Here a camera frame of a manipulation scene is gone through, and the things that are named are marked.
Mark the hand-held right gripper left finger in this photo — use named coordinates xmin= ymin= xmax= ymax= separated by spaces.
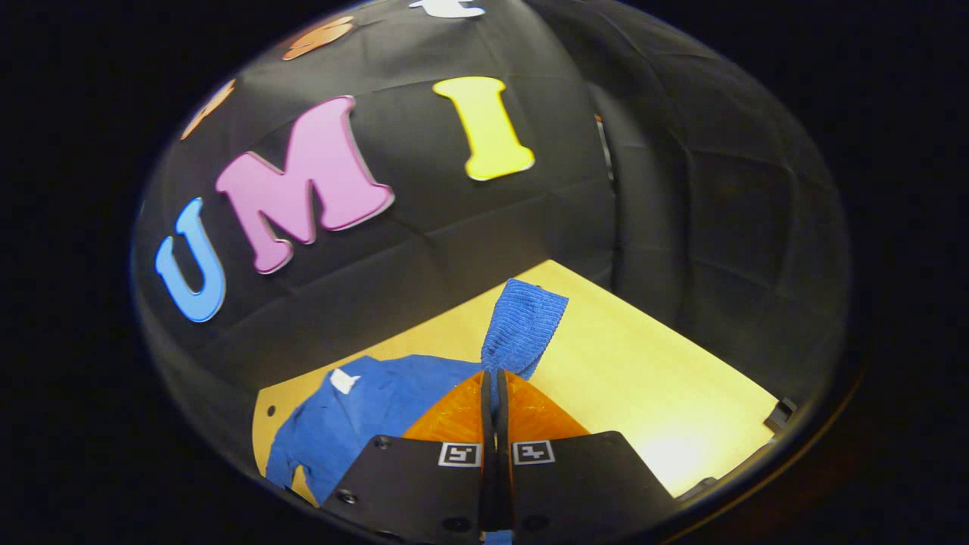
xmin=322 ymin=369 xmax=497 ymax=544

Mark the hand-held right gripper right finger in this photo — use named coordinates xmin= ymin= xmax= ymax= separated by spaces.
xmin=496 ymin=369 xmax=678 ymax=534

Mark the blue knitted cardigan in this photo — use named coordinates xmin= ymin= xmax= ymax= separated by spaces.
xmin=265 ymin=279 xmax=570 ymax=545

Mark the black table edge bracket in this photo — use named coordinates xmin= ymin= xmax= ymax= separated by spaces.
xmin=765 ymin=397 xmax=797 ymax=432

